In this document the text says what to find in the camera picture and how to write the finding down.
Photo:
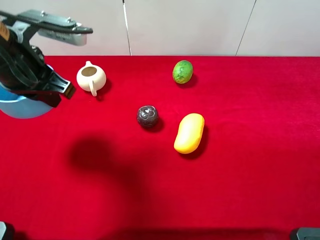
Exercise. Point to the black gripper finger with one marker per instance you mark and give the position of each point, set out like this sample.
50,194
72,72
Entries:
50,90

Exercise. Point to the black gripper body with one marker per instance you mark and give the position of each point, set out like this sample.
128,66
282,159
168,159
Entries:
24,71

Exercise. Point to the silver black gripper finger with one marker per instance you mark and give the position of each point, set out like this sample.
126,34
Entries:
59,28

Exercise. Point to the light blue bowl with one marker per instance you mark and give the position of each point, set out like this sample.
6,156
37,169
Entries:
22,106

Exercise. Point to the cream ceramic teapot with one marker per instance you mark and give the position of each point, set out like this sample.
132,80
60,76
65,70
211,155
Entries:
91,78

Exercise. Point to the red tablecloth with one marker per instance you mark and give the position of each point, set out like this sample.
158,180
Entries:
87,170

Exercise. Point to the dark purple mangosteen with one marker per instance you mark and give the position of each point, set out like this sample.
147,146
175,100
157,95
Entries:
147,116

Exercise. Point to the green papaya fruit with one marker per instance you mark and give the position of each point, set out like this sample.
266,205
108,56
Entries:
182,72

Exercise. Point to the yellow mango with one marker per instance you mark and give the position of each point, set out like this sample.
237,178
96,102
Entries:
190,132

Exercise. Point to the black base bottom left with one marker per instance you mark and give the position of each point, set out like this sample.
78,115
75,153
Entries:
7,231

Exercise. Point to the black base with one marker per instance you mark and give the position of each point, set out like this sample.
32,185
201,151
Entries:
305,233
7,231

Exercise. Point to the black base bottom right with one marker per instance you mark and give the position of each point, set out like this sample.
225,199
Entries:
305,233

